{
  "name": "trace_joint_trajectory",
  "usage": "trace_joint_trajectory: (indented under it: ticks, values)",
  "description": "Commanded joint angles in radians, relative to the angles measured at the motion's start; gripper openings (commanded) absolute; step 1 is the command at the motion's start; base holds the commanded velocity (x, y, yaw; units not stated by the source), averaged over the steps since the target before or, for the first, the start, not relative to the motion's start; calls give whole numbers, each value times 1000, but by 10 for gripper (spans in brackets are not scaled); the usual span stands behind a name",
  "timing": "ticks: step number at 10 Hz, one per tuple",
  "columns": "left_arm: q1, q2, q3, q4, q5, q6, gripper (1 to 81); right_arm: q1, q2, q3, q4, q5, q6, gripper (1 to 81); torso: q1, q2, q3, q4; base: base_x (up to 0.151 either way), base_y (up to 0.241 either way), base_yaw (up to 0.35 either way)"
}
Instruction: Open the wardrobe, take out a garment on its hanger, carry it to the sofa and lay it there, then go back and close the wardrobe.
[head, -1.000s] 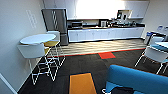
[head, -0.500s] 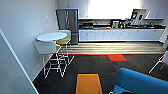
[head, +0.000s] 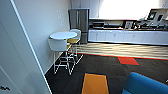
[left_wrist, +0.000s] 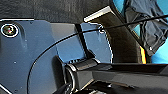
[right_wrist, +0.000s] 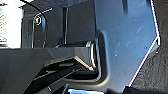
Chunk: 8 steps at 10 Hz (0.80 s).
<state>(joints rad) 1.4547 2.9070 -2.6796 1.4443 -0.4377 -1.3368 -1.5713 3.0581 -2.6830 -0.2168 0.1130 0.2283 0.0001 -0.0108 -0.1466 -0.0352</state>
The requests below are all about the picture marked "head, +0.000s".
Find black microwave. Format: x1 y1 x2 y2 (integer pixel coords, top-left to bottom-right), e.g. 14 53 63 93
92 20 106 29

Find bar stool yellow seat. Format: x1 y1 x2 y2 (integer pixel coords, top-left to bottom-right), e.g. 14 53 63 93
66 37 85 65

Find white kitchen cabinets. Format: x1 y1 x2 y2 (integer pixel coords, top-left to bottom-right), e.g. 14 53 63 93
70 0 168 21
87 28 168 47

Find white bar stool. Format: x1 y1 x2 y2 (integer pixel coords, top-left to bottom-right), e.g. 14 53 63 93
69 28 83 40

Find white wardrobe door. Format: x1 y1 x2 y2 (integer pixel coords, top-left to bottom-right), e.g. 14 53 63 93
0 0 53 94

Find white upper kitchen cabinets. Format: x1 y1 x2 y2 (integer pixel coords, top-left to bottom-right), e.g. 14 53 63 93
70 0 168 21

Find white wire rack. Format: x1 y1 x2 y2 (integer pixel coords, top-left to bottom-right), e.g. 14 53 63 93
53 49 76 77

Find white lower kitchen cabinets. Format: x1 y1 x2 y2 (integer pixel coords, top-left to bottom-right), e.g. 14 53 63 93
87 28 168 47

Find white countertop appliance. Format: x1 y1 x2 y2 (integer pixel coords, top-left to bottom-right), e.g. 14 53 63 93
124 20 134 30

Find round white high table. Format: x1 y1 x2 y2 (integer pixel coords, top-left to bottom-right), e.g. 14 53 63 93
49 31 78 41

